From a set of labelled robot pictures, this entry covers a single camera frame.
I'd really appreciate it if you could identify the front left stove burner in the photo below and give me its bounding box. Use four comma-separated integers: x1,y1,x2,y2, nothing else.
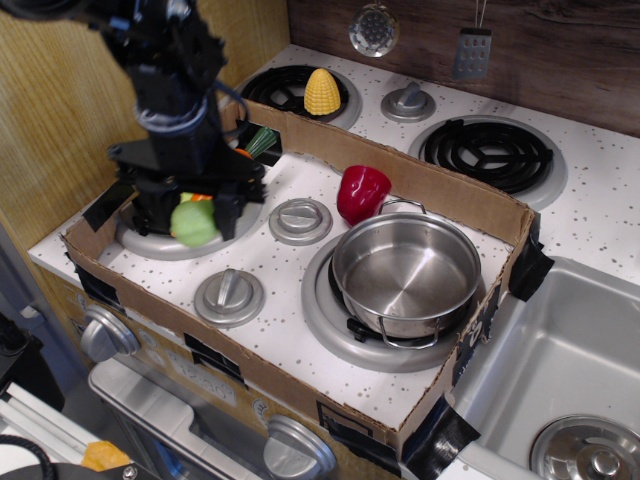
115,202,263,261

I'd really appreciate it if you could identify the silver oven door handle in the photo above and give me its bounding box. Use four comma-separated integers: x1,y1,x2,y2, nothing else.
89,360,270,479

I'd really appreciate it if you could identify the grey back stove knob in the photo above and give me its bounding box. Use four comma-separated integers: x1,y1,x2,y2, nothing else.
380,81,436,123

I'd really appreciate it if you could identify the hanging grey spatula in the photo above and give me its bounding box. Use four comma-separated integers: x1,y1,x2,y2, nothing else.
451,0,493,81

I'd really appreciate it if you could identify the stove burner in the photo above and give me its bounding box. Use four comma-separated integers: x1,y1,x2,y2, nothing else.
301,237,486,373
238,65,363,130
115,202,263,261
408,115,568,211

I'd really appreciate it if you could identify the black cable bottom left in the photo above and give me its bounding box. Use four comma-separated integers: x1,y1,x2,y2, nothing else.
0,434,56,480

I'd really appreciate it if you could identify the brown cardboard fence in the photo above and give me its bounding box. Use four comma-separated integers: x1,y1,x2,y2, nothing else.
63,103,542,469

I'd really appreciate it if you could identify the back left stove burner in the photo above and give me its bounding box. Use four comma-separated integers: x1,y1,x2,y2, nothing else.
238,65,363,130

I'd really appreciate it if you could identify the back right stove burner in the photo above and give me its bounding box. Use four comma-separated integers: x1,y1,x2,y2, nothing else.
408,115,568,211

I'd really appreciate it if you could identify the grey stove knob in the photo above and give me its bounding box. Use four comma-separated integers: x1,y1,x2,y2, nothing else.
194,268,265,328
269,198,333,246
380,81,436,123

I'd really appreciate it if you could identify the red toy bell pepper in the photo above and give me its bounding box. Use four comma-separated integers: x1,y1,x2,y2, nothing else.
336,165,392,226

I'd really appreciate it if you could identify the silver sink drain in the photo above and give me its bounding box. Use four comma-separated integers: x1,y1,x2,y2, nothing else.
529,415,639,479

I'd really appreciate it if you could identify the front right stove burner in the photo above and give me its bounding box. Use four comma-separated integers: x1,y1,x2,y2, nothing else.
301,237,486,373

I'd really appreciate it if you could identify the yellow toy corn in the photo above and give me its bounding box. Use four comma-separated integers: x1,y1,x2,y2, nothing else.
304,68,341,116

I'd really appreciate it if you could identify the green toy broccoli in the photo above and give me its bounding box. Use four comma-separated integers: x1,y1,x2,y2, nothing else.
170,200,218,248

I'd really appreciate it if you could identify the hanging silver strainer ladle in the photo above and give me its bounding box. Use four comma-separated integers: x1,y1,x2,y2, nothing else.
348,1,400,58

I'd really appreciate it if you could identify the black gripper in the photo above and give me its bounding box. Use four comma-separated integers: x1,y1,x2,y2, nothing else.
108,109,265,241

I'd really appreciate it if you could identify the oven knob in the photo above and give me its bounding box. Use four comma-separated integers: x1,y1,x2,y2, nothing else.
80,305,140,363
263,415,337,480

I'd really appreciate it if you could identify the left oven front knob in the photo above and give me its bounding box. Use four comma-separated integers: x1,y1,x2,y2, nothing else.
80,305,140,363

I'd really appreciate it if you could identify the steel pan with handles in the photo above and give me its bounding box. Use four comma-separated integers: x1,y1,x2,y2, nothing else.
331,201,481,350

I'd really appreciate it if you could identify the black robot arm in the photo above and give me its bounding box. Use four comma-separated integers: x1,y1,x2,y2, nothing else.
1,1,265,240

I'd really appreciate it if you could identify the grey front stove knob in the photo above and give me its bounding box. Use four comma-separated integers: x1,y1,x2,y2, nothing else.
194,268,265,328

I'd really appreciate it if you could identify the right oven front knob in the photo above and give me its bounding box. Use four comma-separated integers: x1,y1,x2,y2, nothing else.
263,415,337,480

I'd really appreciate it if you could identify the orange toy carrot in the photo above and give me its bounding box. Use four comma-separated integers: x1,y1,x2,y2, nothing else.
188,126,277,202

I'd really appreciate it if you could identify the grey toy sink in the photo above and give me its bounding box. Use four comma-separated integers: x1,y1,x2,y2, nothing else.
399,255,640,480

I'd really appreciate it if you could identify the grey middle stove knob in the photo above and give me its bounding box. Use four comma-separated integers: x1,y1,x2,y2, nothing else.
269,198,333,246

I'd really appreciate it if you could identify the yellow object bottom left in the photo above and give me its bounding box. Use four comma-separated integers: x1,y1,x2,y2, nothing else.
80,440,131,472

